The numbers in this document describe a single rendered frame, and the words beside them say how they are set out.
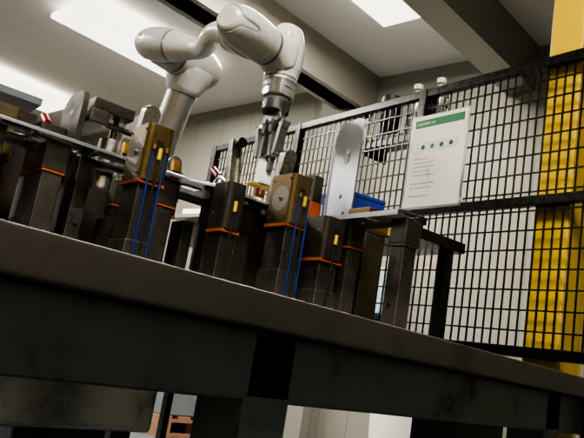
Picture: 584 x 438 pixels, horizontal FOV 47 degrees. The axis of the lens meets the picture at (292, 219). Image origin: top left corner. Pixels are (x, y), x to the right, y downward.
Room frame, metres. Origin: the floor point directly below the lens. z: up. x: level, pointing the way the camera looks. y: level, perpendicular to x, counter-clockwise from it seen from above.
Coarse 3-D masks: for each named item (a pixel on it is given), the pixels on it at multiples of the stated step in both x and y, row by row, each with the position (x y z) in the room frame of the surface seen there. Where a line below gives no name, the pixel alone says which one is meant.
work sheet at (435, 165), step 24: (432, 120) 1.99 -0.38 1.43; (456, 120) 1.91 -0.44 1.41; (432, 144) 1.98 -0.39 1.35; (456, 144) 1.91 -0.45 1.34; (408, 168) 2.05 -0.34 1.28; (432, 168) 1.97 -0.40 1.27; (456, 168) 1.90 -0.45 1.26; (408, 192) 2.04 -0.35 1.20; (432, 192) 1.96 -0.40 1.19; (456, 192) 1.89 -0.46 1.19
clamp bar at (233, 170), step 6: (234, 138) 1.83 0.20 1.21; (240, 138) 1.81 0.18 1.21; (234, 144) 1.83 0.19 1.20; (240, 144) 1.81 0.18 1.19; (246, 144) 1.82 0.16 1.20; (228, 150) 1.84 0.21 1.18; (234, 150) 1.83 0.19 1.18; (240, 150) 1.84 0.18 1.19; (228, 156) 1.83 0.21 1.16; (234, 156) 1.84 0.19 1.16; (240, 156) 1.84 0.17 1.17; (228, 162) 1.83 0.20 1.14; (234, 162) 1.84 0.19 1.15; (240, 162) 1.84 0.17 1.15; (228, 168) 1.82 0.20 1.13; (234, 168) 1.84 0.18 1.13; (240, 168) 1.84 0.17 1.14; (228, 174) 1.82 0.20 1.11; (234, 174) 1.83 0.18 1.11; (240, 174) 1.84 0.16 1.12; (228, 180) 1.82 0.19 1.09; (234, 180) 1.83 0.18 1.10
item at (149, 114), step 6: (144, 108) 1.34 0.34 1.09; (150, 108) 1.34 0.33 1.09; (156, 108) 1.35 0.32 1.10; (144, 114) 1.34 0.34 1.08; (150, 114) 1.34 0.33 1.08; (156, 114) 1.35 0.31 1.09; (138, 120) 1.35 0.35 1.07; (144, 120) 1.34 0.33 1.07; (150, 120) 1.35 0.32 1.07; (156, 120) 1.36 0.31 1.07
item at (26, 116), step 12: (24, 120) 1.53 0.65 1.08; (24, 132) 1.53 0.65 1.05; (12, 156) 1.53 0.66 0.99; (12, 168) 1.53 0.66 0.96; (0, 180) 1.52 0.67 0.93; (12, 180) 1.53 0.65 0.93; (0, 192) 1.52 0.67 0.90; (12, 192) 1.54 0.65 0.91; (0, 204) 1.53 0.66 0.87; (0, 216) 1.53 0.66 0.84
